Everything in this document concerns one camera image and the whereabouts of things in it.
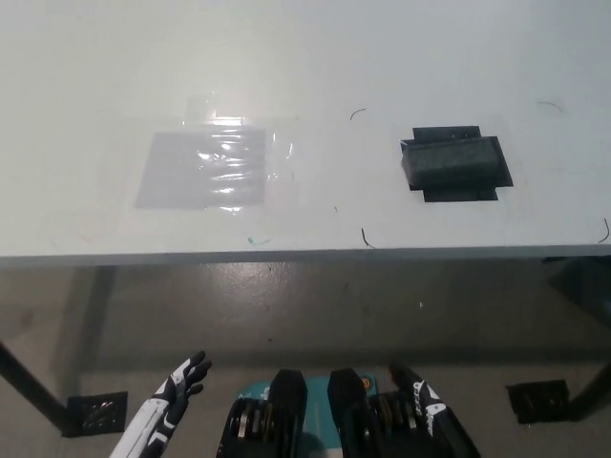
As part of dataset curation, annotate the dark grey whiteboard eraser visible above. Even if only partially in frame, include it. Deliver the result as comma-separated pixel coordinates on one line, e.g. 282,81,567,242
399,136,501,187

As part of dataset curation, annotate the black tape spot marking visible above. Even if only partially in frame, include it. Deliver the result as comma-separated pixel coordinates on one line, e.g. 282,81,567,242
399,125,515,204

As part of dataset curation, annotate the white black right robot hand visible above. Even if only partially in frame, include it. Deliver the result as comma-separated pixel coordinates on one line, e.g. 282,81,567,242
389,364,481,458

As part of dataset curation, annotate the clear plastic film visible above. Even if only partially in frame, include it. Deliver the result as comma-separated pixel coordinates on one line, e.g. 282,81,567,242
180,94,297,215

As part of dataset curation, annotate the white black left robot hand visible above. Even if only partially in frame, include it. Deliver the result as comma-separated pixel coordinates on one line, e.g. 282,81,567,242
109,351,214,458

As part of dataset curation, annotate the black table leg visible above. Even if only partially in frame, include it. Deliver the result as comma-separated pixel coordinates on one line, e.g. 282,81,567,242
0,339,73,424
567,355,611,422

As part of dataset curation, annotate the grey taped plastic sheet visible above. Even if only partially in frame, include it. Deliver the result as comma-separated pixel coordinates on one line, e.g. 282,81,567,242
133,129,267,210

